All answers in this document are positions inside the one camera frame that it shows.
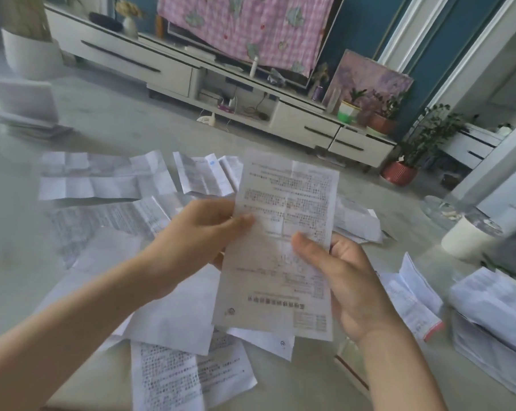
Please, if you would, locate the bundle of folded papers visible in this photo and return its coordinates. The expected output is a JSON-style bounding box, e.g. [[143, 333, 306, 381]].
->
[[447, 266, 516, 400]]

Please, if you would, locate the white vase with yellow flowers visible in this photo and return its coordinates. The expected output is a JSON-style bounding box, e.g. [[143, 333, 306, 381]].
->
[[115, 0, 145, 40]]

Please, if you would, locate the person's right hand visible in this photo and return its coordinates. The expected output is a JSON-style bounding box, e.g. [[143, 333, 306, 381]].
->
[[291, 232, 407, 344]]

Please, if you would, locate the dark tangled cable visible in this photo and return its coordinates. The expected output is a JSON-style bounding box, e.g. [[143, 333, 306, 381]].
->
[[242, 103, 270, 121]]

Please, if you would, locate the white side cabinet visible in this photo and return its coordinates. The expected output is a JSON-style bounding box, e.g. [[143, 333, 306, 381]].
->
[[437, 123, 505, 170]]

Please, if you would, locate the folded receipt with red edge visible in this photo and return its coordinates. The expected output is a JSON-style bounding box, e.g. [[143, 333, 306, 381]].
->
[[377, 251, 446, 341]]

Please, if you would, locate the purple floral painting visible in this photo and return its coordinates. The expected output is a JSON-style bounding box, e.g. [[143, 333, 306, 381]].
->
[[326, 50, 414, 125]]

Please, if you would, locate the white and green potted plant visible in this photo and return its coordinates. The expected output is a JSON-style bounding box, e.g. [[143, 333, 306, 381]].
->
[[337, 88, 368, 125]]

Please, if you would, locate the large white plant pot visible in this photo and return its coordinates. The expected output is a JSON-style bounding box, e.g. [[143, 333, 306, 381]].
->
[[2, 29, 64, 81]]

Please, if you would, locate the black flat-screen television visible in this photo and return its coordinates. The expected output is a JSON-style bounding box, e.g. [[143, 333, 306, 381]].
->
[[167, 0, 347, 89]]

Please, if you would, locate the leafy plant in red pot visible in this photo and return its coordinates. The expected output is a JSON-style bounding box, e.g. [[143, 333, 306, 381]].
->
[[380, 104, 465, 186]]

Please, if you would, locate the printed paper sheet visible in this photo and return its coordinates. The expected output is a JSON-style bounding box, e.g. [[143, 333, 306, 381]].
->
[[212, 149, 340, 342]]

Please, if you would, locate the person's right forearm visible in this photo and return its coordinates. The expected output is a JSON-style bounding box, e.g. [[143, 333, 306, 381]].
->
[[356, 320, 449, 411]]

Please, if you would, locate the purple vase with dried flowers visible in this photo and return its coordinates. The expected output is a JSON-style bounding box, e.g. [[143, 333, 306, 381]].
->
[[310, 62, 330, 103]]

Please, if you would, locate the black oval object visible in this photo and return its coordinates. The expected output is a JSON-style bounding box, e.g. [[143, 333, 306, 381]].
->
[[89, 12, 122, 32]]

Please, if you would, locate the person's left hand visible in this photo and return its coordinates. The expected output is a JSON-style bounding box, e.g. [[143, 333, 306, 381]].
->
[[152, 198, 257, 297]]

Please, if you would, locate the person's left forearm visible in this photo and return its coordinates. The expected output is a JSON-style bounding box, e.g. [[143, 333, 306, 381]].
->
[[0, 246, 175, 411]]

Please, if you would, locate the white laptop on books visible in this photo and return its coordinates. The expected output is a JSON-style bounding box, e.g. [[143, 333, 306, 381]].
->
[[0, 77, 75, 142]]

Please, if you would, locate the brown potted plant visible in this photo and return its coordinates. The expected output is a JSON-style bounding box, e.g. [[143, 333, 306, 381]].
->
[[366, 90, 403, 136]]

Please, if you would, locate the clear glass dish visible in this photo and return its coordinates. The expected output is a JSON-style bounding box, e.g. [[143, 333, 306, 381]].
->
[[421, 194, 478, 230]]

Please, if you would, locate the long white TV cabinet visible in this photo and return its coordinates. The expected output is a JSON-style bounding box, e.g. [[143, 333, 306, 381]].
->
[[44, 3, 398, 168]]

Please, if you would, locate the pink checked cloth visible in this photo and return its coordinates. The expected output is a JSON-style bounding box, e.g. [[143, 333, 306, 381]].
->
[[157, 0, 336, 78]]

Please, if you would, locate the pile of white documents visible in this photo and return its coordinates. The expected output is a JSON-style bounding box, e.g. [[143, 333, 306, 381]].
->
[[35, 150, 395, 411]]

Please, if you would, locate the white cylindrical cup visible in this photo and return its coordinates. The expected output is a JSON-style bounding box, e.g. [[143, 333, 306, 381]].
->
[[441, 214, 497, 260]]

